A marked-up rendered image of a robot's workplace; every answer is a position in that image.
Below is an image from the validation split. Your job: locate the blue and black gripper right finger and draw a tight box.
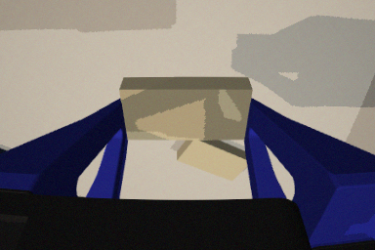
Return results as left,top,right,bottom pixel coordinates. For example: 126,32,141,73
244,98,375,248

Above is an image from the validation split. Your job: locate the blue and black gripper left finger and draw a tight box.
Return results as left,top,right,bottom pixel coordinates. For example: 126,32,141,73
0,99,128,199

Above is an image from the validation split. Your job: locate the cream domino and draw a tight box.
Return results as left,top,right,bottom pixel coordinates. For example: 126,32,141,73
119,77,253,140
177,141,247,181

